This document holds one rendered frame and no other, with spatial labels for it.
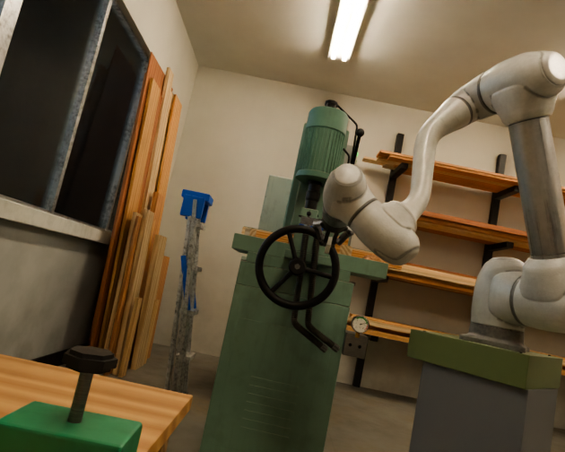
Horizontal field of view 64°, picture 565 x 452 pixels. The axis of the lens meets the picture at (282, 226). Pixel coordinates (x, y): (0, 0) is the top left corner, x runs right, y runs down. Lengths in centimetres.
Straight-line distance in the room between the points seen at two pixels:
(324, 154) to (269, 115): 269
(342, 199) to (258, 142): 336
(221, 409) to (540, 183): 128
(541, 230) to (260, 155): 335
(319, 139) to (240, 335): 85
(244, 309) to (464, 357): 78
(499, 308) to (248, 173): 324
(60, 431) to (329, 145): 162
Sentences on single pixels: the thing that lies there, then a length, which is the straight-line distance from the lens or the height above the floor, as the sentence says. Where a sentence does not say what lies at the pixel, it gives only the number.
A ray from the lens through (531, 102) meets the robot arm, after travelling 137.
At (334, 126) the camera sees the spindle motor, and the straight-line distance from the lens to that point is 193.
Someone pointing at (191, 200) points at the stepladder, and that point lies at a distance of 258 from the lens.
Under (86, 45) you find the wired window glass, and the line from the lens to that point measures 283.
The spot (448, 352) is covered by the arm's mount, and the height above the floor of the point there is 64.
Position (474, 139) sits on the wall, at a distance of 487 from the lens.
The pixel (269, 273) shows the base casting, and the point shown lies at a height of 77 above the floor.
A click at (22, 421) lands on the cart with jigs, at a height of 58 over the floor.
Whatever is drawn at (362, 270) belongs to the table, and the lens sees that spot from 174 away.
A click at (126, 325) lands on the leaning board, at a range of 302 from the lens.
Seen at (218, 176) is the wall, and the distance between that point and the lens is 440.
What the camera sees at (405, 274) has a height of 104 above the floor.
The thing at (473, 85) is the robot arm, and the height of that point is 141.
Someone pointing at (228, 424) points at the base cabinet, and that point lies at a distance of 180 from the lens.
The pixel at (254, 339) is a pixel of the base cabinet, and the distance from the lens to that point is 173.
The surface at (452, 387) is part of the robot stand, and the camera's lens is 148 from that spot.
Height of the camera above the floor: 73
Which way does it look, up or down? 8 degrees up
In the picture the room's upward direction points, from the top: 12 degrees clockwise
